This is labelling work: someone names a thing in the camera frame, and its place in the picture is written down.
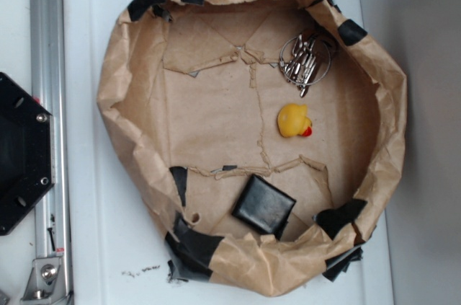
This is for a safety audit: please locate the yellow rubber duck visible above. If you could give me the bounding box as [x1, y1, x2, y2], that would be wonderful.
[277, 103, 313, 138]

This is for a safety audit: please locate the brown paper taped bin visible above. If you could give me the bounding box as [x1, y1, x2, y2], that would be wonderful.
[97, 0, 407, 296]

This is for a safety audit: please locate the black leather wallet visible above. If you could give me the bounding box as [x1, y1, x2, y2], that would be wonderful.
[231, 174, 296, 239]

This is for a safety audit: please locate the metal key ring bunch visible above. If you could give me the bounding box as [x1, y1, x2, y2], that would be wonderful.
[279, 33, 333, 99]

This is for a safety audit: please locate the aluminium extrusion rail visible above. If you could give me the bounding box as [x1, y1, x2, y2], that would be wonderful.
[30, 0, 74, 304]

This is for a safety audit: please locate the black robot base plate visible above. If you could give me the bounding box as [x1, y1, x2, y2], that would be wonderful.
[1, 73, 54, 236]

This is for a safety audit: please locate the metal corner bracket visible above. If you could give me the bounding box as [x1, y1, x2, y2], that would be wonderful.
[20, 257, 68, 304]

